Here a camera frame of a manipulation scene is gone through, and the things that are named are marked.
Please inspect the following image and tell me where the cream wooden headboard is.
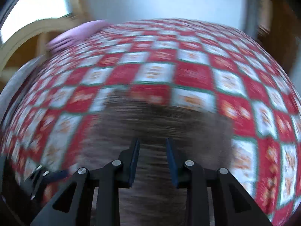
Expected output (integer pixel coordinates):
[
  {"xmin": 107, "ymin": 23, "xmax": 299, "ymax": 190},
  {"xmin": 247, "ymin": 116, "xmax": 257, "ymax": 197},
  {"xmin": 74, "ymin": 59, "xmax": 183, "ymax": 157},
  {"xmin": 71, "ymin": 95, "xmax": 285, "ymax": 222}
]
[{"xmin": 0, "ymin": 16, "xmax": 81, "ymax": 81}]

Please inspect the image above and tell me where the pink folded blanket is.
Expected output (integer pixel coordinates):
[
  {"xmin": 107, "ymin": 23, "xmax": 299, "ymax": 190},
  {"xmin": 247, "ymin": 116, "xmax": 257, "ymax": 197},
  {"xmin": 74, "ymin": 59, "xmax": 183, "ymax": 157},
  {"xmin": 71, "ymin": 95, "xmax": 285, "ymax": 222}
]
[{"xmin": 46, "ymin": 20, "xmax": 111, "ymax": 54}]

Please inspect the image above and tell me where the brown knitted garment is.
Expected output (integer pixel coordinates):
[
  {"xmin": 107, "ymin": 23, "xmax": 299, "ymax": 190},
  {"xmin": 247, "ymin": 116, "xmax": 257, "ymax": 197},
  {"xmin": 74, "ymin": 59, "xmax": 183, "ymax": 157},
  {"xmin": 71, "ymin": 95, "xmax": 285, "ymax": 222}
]
[{"xmin": 78, "ymin": 90, "xmax": 233, "ymax": 225}]

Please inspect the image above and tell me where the red patchwork bear bedspread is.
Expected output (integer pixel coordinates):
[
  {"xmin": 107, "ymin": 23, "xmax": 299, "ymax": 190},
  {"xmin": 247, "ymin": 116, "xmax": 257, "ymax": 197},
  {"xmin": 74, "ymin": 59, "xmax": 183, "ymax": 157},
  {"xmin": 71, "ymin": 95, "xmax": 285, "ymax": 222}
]
[{"xmin": 1, "ymin": 19, "xmax": 300, "ymax": 225}]

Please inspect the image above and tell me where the bright window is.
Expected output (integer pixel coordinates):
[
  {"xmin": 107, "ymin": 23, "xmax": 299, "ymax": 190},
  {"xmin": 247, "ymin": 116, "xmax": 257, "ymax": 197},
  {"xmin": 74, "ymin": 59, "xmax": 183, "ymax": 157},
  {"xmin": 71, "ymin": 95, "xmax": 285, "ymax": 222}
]
[{"xmin": 1, "ymin": 0, "xmax": 70, "ymax": 43}]

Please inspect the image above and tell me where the grey striped pillow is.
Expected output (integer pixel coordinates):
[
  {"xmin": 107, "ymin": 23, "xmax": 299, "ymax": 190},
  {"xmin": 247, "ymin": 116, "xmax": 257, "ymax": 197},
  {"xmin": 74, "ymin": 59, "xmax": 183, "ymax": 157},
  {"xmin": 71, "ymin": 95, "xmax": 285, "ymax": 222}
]
[{"xmin": 0, "ymin": 55, "xmax": 46, "ymax": 121}]

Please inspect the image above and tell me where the dark wooden door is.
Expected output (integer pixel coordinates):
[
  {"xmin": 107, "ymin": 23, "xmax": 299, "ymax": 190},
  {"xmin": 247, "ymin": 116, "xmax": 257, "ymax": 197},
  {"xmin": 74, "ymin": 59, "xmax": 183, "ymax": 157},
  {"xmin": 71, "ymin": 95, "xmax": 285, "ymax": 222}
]
[{"xmin": 257, "ymin": 0, "xmax": 300, "ymax": 74}]

